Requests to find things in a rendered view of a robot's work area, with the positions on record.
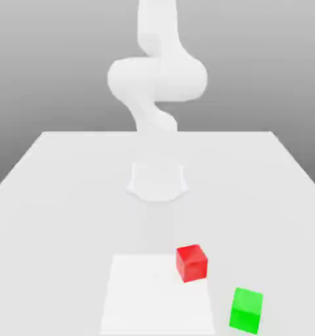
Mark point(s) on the small green cube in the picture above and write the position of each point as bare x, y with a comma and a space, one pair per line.
246, 311

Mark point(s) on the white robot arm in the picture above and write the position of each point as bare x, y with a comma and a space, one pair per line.
157, 78

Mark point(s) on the small red cube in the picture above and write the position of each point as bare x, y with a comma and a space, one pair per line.
191, 263

